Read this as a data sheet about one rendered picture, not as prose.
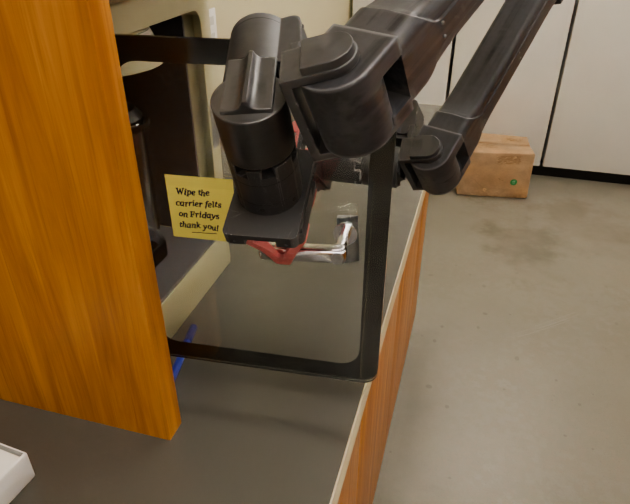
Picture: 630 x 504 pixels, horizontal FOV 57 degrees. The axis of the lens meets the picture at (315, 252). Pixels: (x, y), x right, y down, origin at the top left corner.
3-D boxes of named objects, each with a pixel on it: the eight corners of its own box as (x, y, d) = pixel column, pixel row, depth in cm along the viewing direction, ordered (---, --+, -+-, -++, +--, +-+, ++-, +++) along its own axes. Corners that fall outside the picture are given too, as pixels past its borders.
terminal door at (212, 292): (148, 348, 77) (86, 32, 56) (377, 380, 72) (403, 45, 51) (145, 352, 76) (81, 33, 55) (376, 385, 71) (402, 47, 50)
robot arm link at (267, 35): (355, 56, 37) (383, 148, 44) (352, -40, 44) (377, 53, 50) (188, 98, 40) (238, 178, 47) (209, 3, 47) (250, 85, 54)
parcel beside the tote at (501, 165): (455, 194, 342) (461, 149, 327) (453, 173, 370) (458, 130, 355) (526, 200, 337) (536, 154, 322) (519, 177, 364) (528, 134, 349)
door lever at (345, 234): (271, 240, 63) (269, 219, 62) (358, 244, 61) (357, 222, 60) (258, 266, 59) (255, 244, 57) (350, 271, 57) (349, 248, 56)
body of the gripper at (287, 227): (225, 246, 50) (204, 190, 44) (251, 160, 56) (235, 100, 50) (299, 252, 49) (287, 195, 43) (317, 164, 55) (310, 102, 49)
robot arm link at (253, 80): (201, 115, 40) (283, 110, 40) (213, 52, 44) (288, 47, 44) (223, 181, 46) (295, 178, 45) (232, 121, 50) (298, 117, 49)
